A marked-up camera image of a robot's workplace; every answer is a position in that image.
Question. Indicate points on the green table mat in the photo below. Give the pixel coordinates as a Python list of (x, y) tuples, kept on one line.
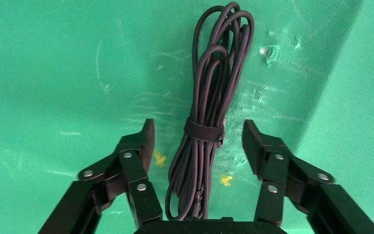
[(61, 80)]

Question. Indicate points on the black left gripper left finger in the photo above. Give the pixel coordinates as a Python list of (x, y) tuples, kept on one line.
[(135, 174)]

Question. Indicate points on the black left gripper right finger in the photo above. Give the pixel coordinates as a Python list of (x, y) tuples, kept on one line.
[(271, 161)]

